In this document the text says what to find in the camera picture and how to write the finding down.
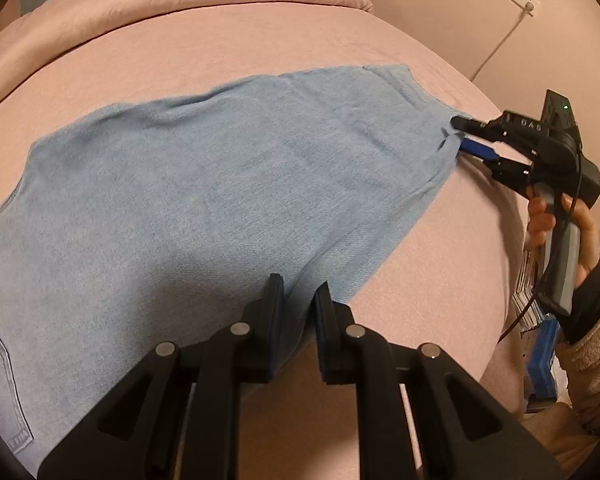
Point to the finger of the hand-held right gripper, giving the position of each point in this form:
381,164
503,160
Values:
472,125
475,149

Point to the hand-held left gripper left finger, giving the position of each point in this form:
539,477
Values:
276,325

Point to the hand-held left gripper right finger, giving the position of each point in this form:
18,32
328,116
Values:
322,335

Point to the light blue denim pants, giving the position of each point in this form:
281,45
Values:
205,185

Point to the person's right hand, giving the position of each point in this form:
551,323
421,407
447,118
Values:
587,240

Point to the bed with pink sheet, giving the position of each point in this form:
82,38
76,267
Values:
405,310

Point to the blue box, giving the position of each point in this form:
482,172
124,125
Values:
542,360

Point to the pink duvet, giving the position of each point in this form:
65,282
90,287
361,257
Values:
180,5

